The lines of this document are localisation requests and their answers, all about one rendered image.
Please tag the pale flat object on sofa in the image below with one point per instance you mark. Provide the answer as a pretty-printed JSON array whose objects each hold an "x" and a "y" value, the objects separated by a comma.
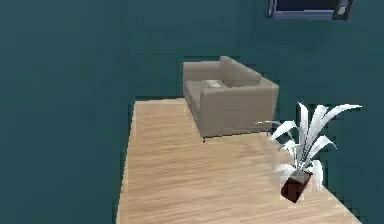
[{"x": 213, "y": 83}]

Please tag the white houseplant in brown pot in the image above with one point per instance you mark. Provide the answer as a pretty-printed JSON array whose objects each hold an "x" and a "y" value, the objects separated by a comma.
[{"x": 304, "y": 140}]

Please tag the beige sofa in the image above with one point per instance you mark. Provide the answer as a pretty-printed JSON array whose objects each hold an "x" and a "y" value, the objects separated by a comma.
[{"x": 233, "y": 106}]

